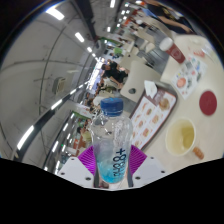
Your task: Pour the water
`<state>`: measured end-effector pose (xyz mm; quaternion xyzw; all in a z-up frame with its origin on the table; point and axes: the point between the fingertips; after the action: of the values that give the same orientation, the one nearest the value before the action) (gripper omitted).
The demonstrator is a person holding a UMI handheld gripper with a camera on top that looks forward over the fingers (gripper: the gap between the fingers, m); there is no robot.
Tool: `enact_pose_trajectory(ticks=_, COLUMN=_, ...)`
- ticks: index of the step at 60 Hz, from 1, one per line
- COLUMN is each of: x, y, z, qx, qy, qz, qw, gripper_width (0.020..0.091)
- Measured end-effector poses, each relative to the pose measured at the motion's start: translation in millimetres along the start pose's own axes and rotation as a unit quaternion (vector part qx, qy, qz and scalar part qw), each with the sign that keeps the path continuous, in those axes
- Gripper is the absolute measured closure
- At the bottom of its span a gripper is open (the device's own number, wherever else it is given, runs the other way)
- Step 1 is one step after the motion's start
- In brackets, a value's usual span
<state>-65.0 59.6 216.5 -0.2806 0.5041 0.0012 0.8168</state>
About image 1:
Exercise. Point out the beige chairs group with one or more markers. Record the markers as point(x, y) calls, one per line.
point(130, 61)

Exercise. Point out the ceiling lights group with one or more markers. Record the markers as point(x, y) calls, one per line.
point(55, 13)

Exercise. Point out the beige chair with round hole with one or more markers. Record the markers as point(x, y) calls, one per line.
point(136, 78)

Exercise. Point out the ceiling air conditioner unit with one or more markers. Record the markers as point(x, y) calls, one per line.
point(60, 85)

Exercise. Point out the printed paper tray liner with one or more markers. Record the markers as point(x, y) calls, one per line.
point(150, 120)

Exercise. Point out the small red sauce packet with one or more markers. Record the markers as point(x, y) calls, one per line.
point(199, 53)

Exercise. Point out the crumpled white napkin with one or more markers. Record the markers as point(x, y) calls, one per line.
point(150, 89)

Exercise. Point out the printed sticker sheet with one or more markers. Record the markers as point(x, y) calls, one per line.
point(186, 78)

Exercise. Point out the red paper cup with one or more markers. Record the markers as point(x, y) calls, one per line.
point(175, 52)

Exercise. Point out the flat round red coaster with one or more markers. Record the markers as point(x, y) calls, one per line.
point(208, 103)

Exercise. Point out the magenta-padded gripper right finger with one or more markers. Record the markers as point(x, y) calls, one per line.
point(138, 159)

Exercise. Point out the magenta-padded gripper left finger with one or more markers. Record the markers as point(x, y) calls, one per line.
point(86, 161)

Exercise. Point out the clear bottle with blue cap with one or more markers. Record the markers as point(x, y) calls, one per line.
point(111, 143)

